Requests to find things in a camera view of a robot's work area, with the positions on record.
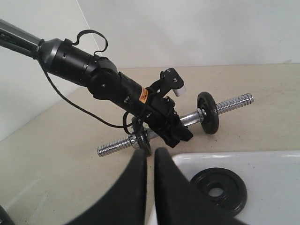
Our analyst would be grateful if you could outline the chrome threaded dumbbell bar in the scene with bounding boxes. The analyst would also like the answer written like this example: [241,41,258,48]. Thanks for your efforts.
[97,93,254,157]

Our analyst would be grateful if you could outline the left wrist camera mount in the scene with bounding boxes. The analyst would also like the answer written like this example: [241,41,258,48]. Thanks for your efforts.
[150,68,186,97]

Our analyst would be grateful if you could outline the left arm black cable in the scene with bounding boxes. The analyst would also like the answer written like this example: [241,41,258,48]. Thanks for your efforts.
[35,30,150,134]

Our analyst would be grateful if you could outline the white rectangular plastic tray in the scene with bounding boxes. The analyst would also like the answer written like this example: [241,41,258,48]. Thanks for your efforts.
[173,150,300,225]

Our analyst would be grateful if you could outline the chrome hex collar nut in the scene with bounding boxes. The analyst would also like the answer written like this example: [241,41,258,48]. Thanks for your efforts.
[128,136,139,150]

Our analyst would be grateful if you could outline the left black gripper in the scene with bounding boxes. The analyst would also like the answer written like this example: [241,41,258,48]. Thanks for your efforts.
[140,92,193,148]

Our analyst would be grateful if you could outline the black weight plate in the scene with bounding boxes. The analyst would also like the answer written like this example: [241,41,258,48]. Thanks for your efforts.
[132,117,152,157]
[190,167,248,217]
[197,91,219,135]

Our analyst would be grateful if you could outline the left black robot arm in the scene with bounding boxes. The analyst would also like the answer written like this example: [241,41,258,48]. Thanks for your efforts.
[0,21,193,147]

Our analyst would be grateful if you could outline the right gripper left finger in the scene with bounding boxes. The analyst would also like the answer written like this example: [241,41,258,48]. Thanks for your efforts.
[68,150,147,225]

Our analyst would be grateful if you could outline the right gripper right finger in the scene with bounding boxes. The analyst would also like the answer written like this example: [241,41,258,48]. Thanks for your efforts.
[154,147,237,225]

